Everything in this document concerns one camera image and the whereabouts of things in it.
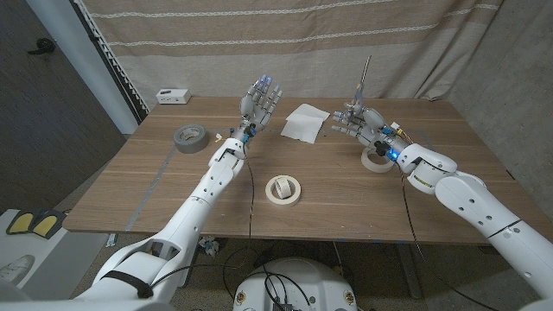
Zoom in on medium beige masking tape roll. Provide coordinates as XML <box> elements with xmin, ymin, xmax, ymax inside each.
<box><xmin>360</xmin><ymin>146</ymin><xmax>396</xmax><ymax>175</ymax></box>

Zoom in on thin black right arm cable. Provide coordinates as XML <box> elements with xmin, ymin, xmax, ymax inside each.
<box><xmin>397</xmin><ymin>167</ymin><xmax>502</xmax><ymax>311</ymax></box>

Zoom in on beige striped curtain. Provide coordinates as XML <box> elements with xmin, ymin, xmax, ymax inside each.
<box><xmin>81</xmin><ymin>0</ymin><xmax>505</xmax><ymax>109</ymax></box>

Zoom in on white tissue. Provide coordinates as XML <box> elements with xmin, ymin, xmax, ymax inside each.
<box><xmin>280</xmin><ymin>103</ymin><xmax>331</xmax><ymax>144</ymax></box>

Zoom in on grey duct tape roll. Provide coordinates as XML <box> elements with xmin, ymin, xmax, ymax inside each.
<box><xmin>173</xmin><ymin>124</ymin><xmax>211</xmax><ymax>155</ymax></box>

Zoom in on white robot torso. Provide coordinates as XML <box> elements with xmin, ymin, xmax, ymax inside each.
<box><xmin>232</xmin><ymin>257</ymin><xmax>359</xmax><ymax>311</ymax></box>

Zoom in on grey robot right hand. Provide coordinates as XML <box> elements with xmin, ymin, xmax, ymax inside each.
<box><xmin>331</xmin><ymin>103</ymin><xmax>410</xmax><ymax>160</ymax></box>

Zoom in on small beige masking tape roll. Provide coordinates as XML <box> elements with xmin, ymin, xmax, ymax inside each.
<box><xmin>274</xmin><ymin>175</ymin><xmax>293</xmax><ymax>200</ymax></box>

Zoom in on white door frame post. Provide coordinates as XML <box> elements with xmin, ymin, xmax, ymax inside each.
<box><xmin>25</xmin><ymin>0</ymin><xmax>140</xmax><ymax>136</ymax></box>

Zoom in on orange grey handled scissors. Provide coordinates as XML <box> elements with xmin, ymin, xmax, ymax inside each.
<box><xmin>352</xmin><ymin>54</ymin><xmax>372</xmax><ymax>117</ymax></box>

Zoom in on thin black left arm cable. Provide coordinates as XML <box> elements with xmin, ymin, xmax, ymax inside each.
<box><xmin>150</xmin><ymin>144</ymin><xmax>257</xmax><ymax>289</ymax></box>

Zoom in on white shoe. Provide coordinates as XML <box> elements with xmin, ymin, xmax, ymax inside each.
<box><xmin>0</xmin><ymin>254</ymin><xmax>35</xmax><ymax>284</ymax></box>

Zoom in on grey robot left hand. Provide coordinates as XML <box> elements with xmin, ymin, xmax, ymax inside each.
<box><xmin>232</xmin><ymin>73</ymin><xmax>284</xmax><ymax>143</ymax></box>

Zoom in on white power strip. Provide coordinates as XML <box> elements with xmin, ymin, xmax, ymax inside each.
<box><xmin>156</xmin><ymin>88</ymin><xmax>192</xmax><ymax>105</ymax></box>

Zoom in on black door handle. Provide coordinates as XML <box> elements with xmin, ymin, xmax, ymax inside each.
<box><xmin>27</xmin><ymin>37</ymin><xmax>56</xmax><ymax>56</ymax></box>

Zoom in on crumpled blue white wad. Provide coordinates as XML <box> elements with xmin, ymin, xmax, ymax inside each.
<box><xmin>199</xmin><ymin>236</ymin><xmax>220</xmax><ymax>258</ymax></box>

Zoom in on white floor platform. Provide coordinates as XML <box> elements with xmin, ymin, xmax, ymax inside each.
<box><xmin>0</xmin><ymin>209</ymin><xmax>110</xmax><ymax>300</ymax></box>

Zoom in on yellow black foot pedal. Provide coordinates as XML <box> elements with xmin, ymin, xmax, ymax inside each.
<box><xmin>5</xmin><ymin>210</ymin><xmax>38</xmax><ymax>237</ymax></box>
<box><xmin>36</xmin><ymin>211</ymin><xmax>68</xmax><ymax>239</ymax></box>

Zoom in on grey tape strip marking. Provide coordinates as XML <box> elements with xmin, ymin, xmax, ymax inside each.
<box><xmin>124</xmin><ymin>145</ymin><xmax>178</xmax><ymax>232</ymax></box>

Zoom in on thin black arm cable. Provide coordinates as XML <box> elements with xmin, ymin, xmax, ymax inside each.
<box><xmin>397</xmin><ymin>167</ymin><xmax>502</xmax><ymax>311</ymax></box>
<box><xmin>150</xmin><ymin>144</ymin><xmax>257</xmax><ymax>289</ymax></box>

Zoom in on large beige masking tape roll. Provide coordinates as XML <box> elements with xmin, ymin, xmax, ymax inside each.
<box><xmin>264</xmin><ymin>175</ymin><xmax>302</xmax><ymax>207</ymax></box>

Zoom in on black torso cable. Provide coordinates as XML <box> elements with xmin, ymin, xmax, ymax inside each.
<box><xmin>254</xmin><ymin>271</ymin><xmax>313</xmax><ymax>310</ymax></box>

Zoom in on black white zigzag rail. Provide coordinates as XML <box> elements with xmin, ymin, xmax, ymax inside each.
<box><xmin>71</xmin><ymin>0</ymin><xmax>151</xmax><ymax>124</ymax></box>

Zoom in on grey table leg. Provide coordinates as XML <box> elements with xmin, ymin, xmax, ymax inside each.
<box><xmin>396</xmin><ymin>244</ymin><xmax>423</xmax><ymax>300</ymax></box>

